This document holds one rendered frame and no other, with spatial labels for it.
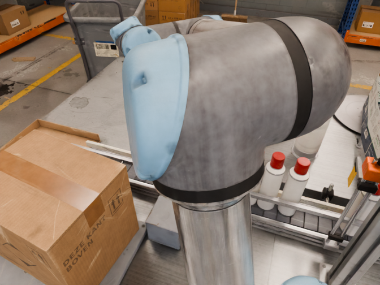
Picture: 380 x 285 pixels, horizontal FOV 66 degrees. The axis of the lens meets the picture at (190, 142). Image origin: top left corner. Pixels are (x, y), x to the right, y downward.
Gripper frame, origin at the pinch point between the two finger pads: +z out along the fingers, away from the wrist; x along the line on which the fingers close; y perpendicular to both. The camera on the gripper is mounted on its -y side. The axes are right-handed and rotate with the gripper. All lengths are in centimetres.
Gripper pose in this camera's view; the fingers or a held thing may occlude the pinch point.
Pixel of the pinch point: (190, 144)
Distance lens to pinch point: 81.4
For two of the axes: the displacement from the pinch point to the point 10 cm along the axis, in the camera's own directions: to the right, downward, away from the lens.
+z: 4.7, 7.6, 4.4
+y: 3.4, -6.2, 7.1
